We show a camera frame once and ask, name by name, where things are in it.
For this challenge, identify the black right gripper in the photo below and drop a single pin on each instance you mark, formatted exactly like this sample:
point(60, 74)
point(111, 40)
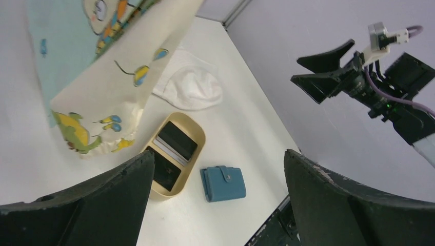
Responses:
point(351, 81)

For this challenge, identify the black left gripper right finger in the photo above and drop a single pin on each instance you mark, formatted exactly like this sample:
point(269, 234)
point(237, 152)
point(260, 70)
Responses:
point(331, 209)

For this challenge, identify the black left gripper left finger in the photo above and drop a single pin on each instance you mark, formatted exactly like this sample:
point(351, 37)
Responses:
point(107, 209)

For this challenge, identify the black card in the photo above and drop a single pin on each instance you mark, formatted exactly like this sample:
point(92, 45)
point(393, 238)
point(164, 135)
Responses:
point(165, 172)
point(180, 142)

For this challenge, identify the white silver card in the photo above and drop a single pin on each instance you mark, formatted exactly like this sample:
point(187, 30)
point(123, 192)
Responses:
point(170, 151)

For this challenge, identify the blue leather card holder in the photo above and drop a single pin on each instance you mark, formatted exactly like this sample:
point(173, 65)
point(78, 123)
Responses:
point(222, 183)

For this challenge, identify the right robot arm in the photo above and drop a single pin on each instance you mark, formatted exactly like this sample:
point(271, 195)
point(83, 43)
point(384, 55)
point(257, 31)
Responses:
point(389, 95)

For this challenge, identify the beige oval tray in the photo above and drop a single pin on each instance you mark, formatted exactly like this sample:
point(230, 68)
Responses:
point(197, 134)

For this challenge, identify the white crumpled cloth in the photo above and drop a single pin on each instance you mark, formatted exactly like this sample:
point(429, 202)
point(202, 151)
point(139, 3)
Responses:
point(189, 83)

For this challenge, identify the dinosaur print hanging cloth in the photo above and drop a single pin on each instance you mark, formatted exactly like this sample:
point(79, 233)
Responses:
point(97, 63)

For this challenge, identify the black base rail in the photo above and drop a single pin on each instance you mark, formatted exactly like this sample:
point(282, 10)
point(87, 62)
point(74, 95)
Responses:
point(278, 229)

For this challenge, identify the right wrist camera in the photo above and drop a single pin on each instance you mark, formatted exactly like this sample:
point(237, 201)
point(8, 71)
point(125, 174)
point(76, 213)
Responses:
point(380, 41)

